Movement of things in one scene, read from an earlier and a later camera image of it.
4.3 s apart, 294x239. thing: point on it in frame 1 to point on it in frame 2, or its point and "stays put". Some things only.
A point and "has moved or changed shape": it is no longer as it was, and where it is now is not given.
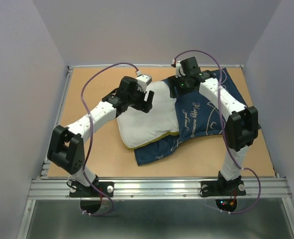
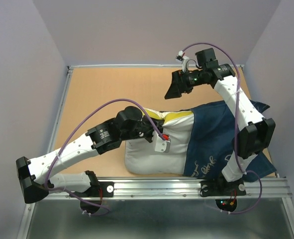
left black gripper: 144,106 to 149,139
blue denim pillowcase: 224,77 has moved or changed shape
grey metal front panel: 267,218 stays put
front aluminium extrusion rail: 160,188 stays put
